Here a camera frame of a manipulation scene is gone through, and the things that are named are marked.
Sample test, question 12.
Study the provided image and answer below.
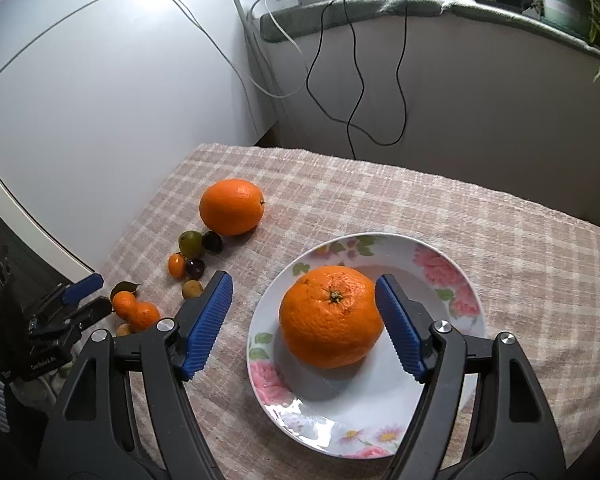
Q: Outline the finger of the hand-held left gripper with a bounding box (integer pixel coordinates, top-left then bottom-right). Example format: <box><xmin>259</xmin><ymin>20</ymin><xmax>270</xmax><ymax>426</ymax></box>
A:
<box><xmin>32</xmin><ymin>273</ymin><xmax>105</xmax><ymax>321</ymax></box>
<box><xmin>45</xmin><ymin>296</ymin><xmax>113</xmax><ymax>337</ymax></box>

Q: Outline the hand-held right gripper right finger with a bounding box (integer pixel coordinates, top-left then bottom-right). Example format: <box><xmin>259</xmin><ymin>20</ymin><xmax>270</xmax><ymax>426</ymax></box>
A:
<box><xmin>374</xmin><ymin>274</ymin><xmax>567</xmax><ymax>480</ymax></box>

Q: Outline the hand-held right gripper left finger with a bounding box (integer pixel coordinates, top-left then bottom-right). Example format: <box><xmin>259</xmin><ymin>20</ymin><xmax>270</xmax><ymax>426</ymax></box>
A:
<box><xmin>30</xmin><ymin>270</ymin><xmax>236</xmax><ymax>480</ymax></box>

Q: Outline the mandarin with leaf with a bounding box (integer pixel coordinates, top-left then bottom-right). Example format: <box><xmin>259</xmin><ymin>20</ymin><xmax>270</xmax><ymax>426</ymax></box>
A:
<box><xmin>110</xmin><ymin>281</ymin><xmax>142</xmax><ymax>322</ymax></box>

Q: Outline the leafless mandarin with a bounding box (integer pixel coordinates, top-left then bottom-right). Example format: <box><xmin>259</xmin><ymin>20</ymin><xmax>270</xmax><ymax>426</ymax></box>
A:
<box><xmin>129</xmin><ymin>302</ymin><xmax>162</xmax><ymax>333</ymax></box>

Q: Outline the large bumpy orange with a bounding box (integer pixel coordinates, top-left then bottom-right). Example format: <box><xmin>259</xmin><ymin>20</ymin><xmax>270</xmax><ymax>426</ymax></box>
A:
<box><xmin>279</xmin><ymin>264</ymin><xmax>385</xmax><ymax>370</ymax></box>

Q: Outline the smooth orange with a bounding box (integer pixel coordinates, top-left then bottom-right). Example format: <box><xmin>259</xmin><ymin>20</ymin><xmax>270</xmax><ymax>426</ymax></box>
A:
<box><xmin>199</xmin><ymin>178</ymin><xmax>266</xmax><ymax>237</ymax></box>

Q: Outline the green cherry tomato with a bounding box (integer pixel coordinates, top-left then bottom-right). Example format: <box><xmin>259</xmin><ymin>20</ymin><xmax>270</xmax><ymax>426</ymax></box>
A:
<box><xmin>178</xmin><ymin>230</ymin><xmax>204</xmax><ymax>256</ymax></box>

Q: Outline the checked beige blanket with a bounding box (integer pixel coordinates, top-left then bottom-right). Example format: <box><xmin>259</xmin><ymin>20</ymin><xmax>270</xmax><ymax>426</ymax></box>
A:
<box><xmin>55</xmin><ymin>142</ymin><xmax>600</xmax><ymax>480</ymax></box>

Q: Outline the white cabinet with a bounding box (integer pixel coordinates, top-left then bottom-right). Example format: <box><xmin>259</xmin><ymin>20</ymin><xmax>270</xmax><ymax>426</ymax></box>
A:
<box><xmin>0</xmin><ymin>0</ymin><xmax>277</xmax><ymax>281</ymax></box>

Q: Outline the grey window sill cover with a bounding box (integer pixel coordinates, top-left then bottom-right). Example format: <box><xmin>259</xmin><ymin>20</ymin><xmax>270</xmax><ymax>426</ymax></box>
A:
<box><xmin>260</xmin><ymin>0</ymin><xmax>600</xmax><ymax>61</ymax></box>

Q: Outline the potted spider plant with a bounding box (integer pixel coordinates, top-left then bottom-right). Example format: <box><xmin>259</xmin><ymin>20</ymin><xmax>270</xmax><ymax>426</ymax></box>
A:
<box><xmin>507</xmin><ymin>0</ymin><xmax>600</xmax><ymax>81</ymax></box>

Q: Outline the black cable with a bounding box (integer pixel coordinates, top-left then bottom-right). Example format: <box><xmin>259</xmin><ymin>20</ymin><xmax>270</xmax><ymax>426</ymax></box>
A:
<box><xmin>306</xmin><ymin>0</ymin><xmax>410</xmax><ymax>146</ymax></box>
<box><xmin>344</xmin><ymin>0</ymin><xmax>366</xmax><ymax>159</ymax></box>

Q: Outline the thin white cable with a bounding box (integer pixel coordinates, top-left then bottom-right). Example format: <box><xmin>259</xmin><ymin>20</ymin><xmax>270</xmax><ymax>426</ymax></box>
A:
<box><xmin>146</xmin><ymin>0</ymin><xmax>263</xmax><ymax>136</ymax></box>

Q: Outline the thick white cable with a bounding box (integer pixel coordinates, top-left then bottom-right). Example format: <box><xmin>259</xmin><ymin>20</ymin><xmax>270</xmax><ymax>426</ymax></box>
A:
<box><xmin>247</xmin><ymin>0</ymin><xmax>313</xmax><ymax>101</ymax></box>

